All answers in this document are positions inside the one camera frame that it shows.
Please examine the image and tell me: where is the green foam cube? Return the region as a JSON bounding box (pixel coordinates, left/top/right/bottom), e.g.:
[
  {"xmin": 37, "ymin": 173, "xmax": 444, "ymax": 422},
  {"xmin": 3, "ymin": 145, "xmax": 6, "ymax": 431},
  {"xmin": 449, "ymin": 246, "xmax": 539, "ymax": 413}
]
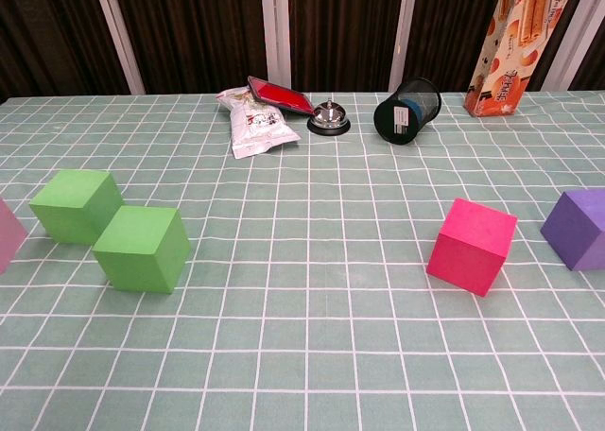
[
  {"xmin": 28, "ymin": 169, "xmax": 125, "ymax": 245},
  {"xmin": 92, "ymin": 205, "xmax": 192, "ymax": 294}
]

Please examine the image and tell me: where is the magenta foam cube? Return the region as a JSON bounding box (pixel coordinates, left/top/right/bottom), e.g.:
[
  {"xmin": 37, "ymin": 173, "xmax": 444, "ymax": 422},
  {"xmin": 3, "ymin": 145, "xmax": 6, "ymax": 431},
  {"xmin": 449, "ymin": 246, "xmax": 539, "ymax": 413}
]
[{"xmin": 425, "ymin": 197, "xmax": 519, "ymax": 299}]

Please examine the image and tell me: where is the red ink pad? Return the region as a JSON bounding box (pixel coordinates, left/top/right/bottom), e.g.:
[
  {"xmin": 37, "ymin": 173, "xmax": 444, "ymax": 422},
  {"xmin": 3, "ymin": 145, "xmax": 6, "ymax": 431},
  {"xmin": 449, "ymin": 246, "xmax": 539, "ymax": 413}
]
[{"xmin": 247, "ymin": 75, "xmax": 315, "ymax": 116}]

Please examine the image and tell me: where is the green checkered tablecloth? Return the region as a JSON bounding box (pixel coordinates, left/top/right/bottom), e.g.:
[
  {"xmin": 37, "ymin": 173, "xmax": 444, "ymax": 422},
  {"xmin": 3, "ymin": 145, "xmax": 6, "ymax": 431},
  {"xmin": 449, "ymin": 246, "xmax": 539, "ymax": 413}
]
[{"xmin": 0, "ymin": 90, "xmax": 605, "ymax": 431}]

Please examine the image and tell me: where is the light pink foam cube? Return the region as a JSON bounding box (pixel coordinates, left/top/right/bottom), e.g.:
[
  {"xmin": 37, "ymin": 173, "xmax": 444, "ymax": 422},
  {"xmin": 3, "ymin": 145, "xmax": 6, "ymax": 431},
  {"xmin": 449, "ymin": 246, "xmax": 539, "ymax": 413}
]
[{"xmin": 0, "ymin": 198, "xmax": 29, "ymax": 275}]

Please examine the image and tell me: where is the purple foam cube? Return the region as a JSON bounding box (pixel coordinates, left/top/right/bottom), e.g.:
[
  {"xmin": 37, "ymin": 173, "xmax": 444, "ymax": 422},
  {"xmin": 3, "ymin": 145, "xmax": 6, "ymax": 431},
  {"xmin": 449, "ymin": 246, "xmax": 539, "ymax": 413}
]
[{"xmin": 540, "ymin": 189, "xmax": 605, "ymax": 272}]

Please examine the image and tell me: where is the orange biscuit box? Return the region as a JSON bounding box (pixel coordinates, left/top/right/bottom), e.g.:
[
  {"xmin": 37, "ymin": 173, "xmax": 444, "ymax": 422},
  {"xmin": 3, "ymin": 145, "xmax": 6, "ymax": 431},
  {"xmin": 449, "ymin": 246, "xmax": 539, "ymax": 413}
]
[{"xmin": 463, "ymin": 0, "xmax": 572, "ymax": 118}]

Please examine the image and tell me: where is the dark pleated curtain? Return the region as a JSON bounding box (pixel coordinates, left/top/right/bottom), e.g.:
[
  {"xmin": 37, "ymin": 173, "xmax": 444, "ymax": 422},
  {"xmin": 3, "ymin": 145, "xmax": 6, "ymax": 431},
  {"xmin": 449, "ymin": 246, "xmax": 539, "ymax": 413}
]
[{"xmin": 0, "ymin": 0, "xmax": 605, "ymax": 104}]

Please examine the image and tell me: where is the white frame post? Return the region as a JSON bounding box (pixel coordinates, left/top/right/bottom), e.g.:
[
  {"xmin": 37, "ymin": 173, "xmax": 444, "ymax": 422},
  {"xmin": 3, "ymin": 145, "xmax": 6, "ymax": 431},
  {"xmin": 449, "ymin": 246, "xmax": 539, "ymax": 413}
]
[
  {"xmin": 259, "ymin": 0, "xmax": 292, "ymax": 90},
  {"xmin": 389, "ymin": 0, "xmax": 420, "ymax": 92},
  {"xmin": 91, "ymin": 0, "xmax": 147, "ymax": 95},
  {"xmin": 550, "ymin": 0, "xmax": 605, "ymax": 92}
]

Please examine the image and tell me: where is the white snack bag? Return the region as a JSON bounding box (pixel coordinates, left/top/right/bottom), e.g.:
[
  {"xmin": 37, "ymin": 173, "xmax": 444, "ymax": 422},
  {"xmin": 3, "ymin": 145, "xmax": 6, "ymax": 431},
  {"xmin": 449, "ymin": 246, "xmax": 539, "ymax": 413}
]
[{"xmin": 216, "ymin": 85, "xmax": 303, "ymax": 161}]

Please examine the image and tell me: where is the blue roll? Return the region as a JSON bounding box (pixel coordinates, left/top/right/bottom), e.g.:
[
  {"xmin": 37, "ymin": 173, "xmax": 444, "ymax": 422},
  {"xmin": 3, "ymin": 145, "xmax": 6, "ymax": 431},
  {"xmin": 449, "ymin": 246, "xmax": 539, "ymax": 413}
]
[{"xmin": 401, "ymin": 98, "xmax": 425, "ymax": 126}]

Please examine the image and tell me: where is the silver call bell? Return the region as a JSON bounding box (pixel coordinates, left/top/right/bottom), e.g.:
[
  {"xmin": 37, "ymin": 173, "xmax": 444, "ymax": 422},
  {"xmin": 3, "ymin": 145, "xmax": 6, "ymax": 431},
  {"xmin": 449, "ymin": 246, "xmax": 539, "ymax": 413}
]
[{"xmin": 306, "ymin": 98, "xmax": 352, "ymax": 136}]

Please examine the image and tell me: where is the black mesh pen holder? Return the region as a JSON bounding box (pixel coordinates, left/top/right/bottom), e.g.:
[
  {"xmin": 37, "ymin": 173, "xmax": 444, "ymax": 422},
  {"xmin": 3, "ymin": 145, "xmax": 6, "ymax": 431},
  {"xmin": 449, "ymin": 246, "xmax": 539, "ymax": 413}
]
[{"xmin": 373, "ymin": 77, "xmax": 442, "ymax": 146}]

